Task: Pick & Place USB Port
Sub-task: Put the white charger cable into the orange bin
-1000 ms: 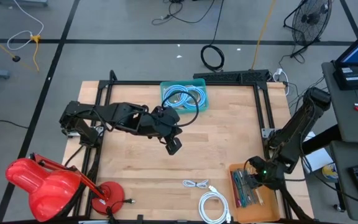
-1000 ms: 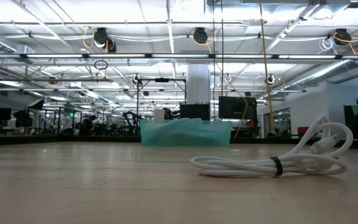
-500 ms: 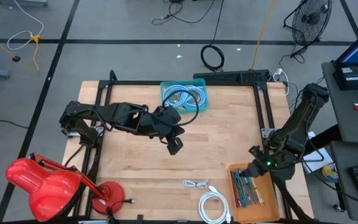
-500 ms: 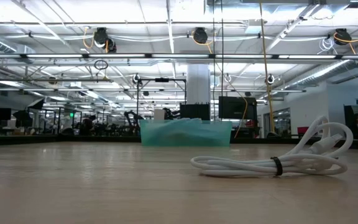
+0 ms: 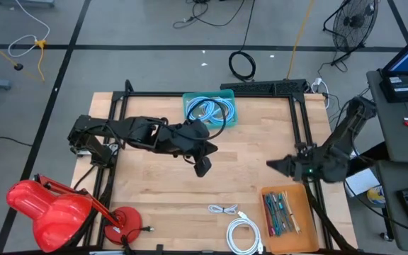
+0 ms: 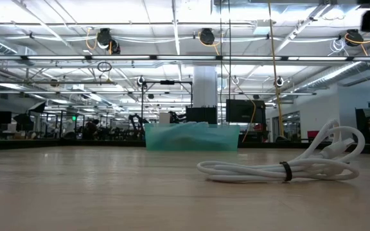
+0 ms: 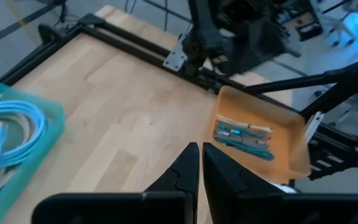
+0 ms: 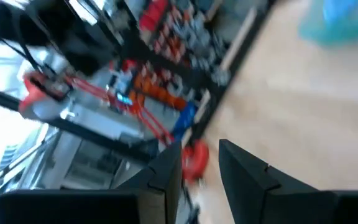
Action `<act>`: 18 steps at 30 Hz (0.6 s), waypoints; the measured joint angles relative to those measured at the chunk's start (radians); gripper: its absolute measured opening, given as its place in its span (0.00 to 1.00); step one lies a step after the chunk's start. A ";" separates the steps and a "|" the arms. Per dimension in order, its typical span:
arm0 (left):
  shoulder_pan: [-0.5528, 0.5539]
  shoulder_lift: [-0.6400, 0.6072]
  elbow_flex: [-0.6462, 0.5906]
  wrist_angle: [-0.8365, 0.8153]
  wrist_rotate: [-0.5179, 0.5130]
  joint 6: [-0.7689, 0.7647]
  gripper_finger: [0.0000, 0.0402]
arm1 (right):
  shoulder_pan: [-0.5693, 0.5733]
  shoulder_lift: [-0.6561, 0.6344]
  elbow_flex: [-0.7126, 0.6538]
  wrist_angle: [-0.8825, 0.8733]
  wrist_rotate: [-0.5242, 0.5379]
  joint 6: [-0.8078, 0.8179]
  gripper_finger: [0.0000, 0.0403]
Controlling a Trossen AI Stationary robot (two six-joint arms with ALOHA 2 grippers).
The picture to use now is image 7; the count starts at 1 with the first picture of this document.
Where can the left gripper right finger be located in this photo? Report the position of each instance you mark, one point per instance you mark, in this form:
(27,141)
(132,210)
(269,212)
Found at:
(225,177)

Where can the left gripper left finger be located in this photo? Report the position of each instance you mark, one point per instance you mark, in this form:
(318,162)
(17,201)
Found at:
(185,174)

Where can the translucent green plastic bin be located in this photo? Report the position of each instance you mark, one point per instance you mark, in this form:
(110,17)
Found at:
(26,174)

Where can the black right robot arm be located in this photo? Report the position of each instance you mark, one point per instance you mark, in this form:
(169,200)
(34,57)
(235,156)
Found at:
(204,31)

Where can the translucent orange plastic bin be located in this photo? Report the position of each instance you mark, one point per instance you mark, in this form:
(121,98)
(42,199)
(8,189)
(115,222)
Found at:
(253,105)

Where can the grey metal mounting plate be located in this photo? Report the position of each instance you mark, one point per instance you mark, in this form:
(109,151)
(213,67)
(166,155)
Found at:
(175,59)

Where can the black aluminium table frame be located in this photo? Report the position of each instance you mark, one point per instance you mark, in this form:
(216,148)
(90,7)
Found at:
(120,35)

